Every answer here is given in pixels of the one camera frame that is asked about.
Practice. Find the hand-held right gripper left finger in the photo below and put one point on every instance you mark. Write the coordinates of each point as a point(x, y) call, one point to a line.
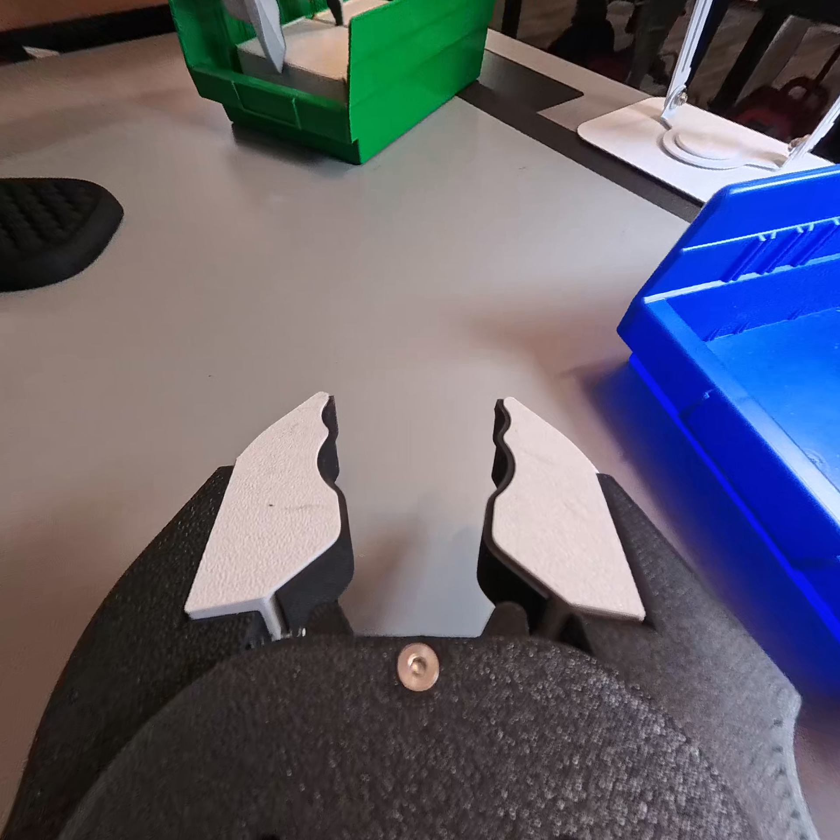
point(269, 525)

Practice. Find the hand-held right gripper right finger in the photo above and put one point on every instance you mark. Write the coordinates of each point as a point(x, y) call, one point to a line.
point(558, 525)

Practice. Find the white cardboard box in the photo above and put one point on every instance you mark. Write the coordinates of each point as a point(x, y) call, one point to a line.
point(315, 65)

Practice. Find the white document stand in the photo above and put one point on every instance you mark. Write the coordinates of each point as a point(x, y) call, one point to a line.
point(630, 138)

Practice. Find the red bag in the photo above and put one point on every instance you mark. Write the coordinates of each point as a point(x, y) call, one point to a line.
point(791, 105)

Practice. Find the black textured pad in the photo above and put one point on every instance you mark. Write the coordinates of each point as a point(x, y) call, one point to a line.
point(46, 229)

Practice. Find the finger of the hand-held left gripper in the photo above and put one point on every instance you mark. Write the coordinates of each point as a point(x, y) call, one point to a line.
point(335, 12)
point(259, 26)

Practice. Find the green plastic bin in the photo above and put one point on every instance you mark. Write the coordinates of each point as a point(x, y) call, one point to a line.
point(407, 79)

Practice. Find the blue plastic bin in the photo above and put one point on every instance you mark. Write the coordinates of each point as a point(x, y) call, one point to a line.
point(754, 367)

